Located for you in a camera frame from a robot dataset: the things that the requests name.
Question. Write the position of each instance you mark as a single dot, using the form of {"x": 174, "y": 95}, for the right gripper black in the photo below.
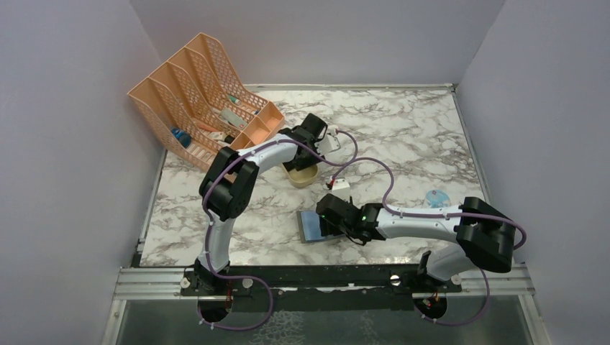
{"x": 329, "y": 228}

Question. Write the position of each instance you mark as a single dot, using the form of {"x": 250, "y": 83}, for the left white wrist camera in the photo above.
{"x": 329, "y": 143}

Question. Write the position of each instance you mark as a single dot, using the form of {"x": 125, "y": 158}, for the grey leather card holder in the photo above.
{"x": 312, "y": 230}

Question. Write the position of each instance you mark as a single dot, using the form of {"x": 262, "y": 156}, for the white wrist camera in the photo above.
{"x": 329, "y": 143}
{"x": 341, "y": 188}

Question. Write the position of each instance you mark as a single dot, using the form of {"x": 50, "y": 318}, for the blue item in organizer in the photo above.
{"x": 182, "y": 136}

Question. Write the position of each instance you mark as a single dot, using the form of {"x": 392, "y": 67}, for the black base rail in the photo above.
{"x": 356, "y": 287}

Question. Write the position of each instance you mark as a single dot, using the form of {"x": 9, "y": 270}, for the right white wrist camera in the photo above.
{"x": 341, "y": 188}

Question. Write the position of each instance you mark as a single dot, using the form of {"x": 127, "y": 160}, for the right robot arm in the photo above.
{"x": 478, "y": 236}

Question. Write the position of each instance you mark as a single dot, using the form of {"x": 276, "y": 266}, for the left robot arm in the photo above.
{"x": 227, "y": 188}

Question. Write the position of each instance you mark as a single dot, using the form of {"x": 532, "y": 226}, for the orange plastic file organizer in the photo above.
{"x": 182, "y": 92}

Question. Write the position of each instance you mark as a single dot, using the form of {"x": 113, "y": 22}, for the green capped marker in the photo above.
{"x": 234, "y": 100}

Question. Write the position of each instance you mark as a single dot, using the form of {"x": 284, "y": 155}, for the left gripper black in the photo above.
{"x": 298, "y": 164}

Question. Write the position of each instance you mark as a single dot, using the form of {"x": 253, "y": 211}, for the beige oval tray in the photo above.
{"x": 301, "y": 178}

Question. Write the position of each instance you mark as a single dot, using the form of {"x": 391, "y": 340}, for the white tube in organizer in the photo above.
{"x": 230, "y": 117}

